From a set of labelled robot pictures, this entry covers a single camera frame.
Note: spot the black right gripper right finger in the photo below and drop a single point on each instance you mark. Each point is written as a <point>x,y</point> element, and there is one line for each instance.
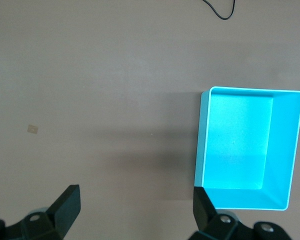
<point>205,220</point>

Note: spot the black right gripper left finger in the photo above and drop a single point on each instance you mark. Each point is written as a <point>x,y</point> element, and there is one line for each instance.
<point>62,212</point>

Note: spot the cyan plastic bin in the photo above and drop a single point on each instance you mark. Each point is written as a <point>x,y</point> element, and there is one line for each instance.
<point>240,140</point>

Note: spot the small square tape patch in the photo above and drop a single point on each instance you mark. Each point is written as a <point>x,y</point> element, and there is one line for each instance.
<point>33,129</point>

